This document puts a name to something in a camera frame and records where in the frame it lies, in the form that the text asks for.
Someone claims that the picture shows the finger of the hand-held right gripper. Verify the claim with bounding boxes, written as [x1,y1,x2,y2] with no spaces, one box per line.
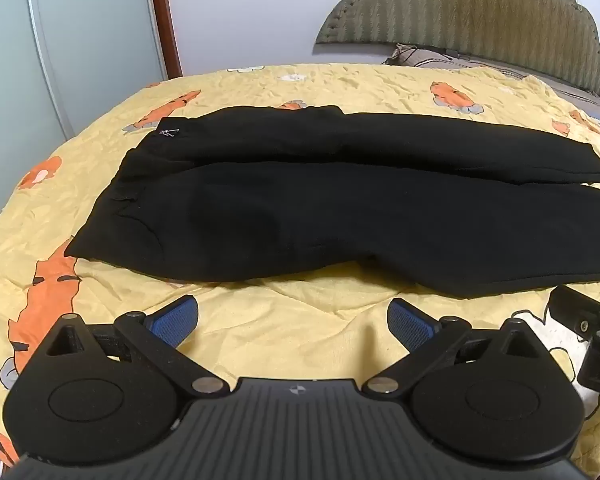
[548,285,600,397]

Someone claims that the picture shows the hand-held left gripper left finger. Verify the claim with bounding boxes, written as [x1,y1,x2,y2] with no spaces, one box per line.
[40,294,229,397]

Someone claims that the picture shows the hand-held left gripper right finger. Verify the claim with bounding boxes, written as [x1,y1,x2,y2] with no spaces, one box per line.
[362,297,548,397]

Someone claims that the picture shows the black pants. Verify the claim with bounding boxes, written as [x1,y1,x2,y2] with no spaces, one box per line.
[64,104,600,299]

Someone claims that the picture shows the yellow printed blanket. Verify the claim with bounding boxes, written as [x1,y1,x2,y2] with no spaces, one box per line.
[0,62,600,468]

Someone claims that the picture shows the patterned pillow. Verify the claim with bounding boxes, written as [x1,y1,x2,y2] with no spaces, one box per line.
[384,42,600,111]

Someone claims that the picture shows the green upholstered headboard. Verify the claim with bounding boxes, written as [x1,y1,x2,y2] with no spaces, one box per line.
[314,0,600,107]

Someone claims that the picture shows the brown wooden wardrobe frame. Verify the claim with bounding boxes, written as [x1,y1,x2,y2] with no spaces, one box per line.
[147,0,183,81]

